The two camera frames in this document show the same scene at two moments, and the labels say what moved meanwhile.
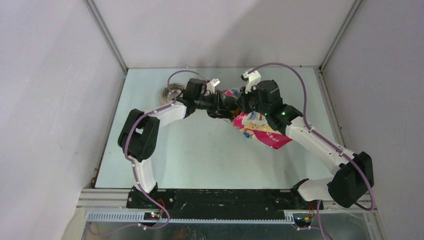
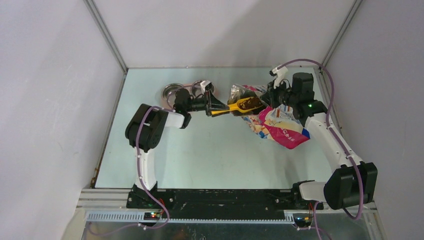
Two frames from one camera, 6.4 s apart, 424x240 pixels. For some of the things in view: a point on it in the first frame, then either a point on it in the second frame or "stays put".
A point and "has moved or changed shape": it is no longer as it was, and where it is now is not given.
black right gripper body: (250, 102) -> (281, 95)
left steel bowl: (177, 89) stays put
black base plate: (222, 203) stays put
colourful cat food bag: (253, 125) has moved or changed shape
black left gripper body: (213, 111) -> (208, 109)
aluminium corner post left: (109, 38) stays put
